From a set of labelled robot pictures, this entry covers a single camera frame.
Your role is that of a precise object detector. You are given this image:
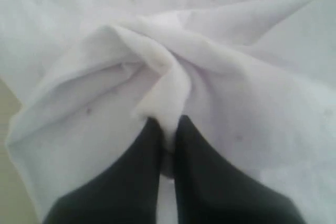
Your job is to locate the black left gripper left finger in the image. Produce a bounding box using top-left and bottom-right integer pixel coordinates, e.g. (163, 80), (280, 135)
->
(44, 118), (163, 223)

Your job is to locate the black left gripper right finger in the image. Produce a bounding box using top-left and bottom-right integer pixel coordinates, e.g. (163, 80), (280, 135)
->
(174, 115), (302, 223)

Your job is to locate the white t-shirt red print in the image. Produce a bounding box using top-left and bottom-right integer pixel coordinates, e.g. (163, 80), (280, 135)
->
(1, 0), (335, 223)

